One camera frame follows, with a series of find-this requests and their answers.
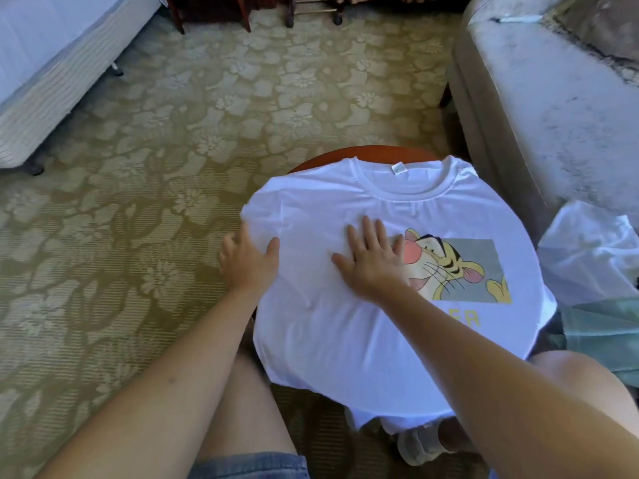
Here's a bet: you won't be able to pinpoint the person's left forearm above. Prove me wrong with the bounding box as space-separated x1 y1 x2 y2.
35 286 263 479

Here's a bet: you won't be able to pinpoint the person's left hand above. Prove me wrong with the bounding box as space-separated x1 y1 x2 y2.
218 222 282 300

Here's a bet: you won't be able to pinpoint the white bed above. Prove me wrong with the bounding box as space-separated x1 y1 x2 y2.
0 0 166 176

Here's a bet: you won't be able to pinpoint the black valet stand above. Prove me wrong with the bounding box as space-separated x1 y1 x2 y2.
284 0 345 28

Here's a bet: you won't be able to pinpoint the pile of clothes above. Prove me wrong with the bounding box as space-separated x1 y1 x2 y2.
537 199 639 387

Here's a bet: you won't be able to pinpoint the brown fringed cushion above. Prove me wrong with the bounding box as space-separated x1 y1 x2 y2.
554 0 639 64

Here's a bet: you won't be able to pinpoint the dark wooden nightstand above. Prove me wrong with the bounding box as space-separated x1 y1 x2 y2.
164 0 253 34

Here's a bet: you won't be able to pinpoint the white tiger print T-shirt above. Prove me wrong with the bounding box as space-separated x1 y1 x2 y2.
240 156 557 435

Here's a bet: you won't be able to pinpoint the grey velvet chaise sofa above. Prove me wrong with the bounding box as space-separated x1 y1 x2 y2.
439 0 639 240

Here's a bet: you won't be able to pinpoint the blue denim shorts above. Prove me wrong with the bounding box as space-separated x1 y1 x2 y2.
188 452 311 479

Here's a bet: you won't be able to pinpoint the white sneaker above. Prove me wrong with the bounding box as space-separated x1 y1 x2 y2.
396 418 451 467

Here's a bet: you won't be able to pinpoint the person's right hand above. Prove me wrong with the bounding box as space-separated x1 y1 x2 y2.
331 216 411 303

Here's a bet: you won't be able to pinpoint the person's right forearm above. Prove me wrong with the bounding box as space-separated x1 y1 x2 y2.
379 284 639 479

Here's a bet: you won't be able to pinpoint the person's right leg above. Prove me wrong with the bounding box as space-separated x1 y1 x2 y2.
439 351 639 455

